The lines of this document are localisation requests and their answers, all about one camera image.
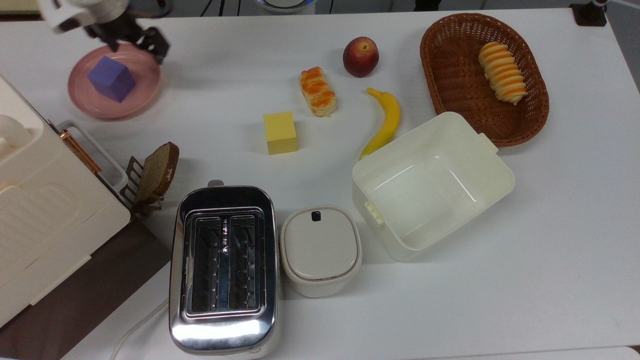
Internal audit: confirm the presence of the pink plastic plate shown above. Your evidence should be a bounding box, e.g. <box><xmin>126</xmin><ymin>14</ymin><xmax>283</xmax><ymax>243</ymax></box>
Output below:
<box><xmin>67</xmin><ymin>43</ymin><xmax>162</xmax><ymax>121</ymax></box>

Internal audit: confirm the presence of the brown wicker basket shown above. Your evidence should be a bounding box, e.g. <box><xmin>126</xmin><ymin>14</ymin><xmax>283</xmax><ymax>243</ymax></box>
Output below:
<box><xmin>419</xmin><ymin>13</ymin><xmax>550</xmax><ymax>148</ymax></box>

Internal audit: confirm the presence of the yellow banana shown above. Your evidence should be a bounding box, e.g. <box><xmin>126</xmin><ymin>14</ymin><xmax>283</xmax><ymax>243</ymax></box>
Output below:
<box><xmin>359</xmin><ymin>87</ymin><xmax>402</xmax><ymax>161</ymax></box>

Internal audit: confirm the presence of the orange striped bread roll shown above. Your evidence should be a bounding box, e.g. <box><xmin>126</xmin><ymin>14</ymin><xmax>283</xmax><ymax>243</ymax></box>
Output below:
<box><xmin>478</xmin><ymin>41</ymin><xmax>528</xmax><ymax>106</ymax></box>

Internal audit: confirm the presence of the dark brown wooden box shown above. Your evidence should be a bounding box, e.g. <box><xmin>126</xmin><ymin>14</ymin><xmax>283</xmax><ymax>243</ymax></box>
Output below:
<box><xmin>0</xmin><ymin>217</ymin><xmax>173</xmax><ymax>360</ymax></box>

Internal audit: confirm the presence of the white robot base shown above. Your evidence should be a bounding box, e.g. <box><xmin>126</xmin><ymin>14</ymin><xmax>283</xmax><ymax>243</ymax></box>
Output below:
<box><xmin>252</xmin><ymin>0</ymin><xmax>317</xmax><ymax>14</ymax></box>

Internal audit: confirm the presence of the white toaster cord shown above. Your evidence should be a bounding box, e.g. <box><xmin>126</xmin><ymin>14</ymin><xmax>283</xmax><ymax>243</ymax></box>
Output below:
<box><xmin>109</xmin><ymin>298</ymin><xmax>171</xmax><ymax>360</ymax></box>

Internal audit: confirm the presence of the yellow foam cube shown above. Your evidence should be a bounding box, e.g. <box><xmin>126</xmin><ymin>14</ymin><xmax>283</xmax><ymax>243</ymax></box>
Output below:
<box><xmin>263</xmin><ymin>111</ymin><xmax>299</xmax><ymax>156</ymax></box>

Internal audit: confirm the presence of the brown toast rack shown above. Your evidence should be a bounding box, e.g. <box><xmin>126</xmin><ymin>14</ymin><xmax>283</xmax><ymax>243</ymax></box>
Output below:
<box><xmin>121</xmin><ymin>156</ymin><xmax>166</xmax><ymax>217</ymax></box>

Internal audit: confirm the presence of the small cream lidded container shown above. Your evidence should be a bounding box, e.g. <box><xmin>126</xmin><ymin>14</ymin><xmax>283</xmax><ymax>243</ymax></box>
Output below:
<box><xmin>279</xmin><ymin>205</ymin><xmax>363</xmax><ymax>299</ymax></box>

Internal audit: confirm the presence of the cream and chrome toaster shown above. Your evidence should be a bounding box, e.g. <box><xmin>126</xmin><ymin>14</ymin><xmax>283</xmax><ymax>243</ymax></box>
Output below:
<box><xmin>168</xmin><ymin>180</ymin><xmax>281</xmax><ymax>359</ymax></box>

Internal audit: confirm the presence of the cream toy cabinet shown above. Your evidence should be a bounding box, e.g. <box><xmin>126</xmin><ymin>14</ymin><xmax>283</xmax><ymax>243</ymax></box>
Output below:
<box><xmin>0</xmin><ymin>75</ymin><xmax>132</xmax><ymax>328</ymax></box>

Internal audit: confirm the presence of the brown bread slice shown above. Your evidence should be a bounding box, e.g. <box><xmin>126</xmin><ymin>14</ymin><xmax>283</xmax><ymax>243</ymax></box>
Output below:
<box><xmin>134</xmin><ymin>142</ymin><xmax>180</xmax><ymax>203</ymax></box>

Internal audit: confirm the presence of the open cream plastic box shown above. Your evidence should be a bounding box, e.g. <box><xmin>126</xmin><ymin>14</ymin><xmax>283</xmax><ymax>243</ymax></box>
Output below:
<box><xmin>351</xmin><ymin>111</ymin><xmax>516</xmax><ymax>263</ymax></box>

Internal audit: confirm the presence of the orange glazed pastry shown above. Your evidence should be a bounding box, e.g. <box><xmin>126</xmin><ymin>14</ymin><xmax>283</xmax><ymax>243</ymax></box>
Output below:
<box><xmin>298</xmin><ymin>66</ymin><xmax>338</xmax><ymax>118</ymax></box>

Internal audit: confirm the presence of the purple foam cube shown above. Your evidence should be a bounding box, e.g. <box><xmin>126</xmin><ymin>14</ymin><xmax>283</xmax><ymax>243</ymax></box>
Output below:
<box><xmin>87</xmin><ymin>55</ymin><xmax>137</xmax><ymax>104</ymax></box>

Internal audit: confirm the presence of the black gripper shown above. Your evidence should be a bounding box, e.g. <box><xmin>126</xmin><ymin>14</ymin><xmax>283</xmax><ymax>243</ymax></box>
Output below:
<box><xmin>84</xmin><ymin>12</ymin><xmax>171</xmax><ymax>65</ymax></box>

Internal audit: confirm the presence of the black table corner clamp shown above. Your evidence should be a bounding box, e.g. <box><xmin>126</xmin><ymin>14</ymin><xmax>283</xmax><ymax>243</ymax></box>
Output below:
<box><xmin>570</xmin><ymin>0</ymin><xmax>609</xmax><ymax>27</ymax></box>

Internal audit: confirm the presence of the red peach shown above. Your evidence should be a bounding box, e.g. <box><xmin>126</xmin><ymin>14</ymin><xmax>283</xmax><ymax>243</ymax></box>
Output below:
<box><xmin>342</xmin><ymin>36</ymin><xmax>380</xmax><ymax>79</ymax></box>

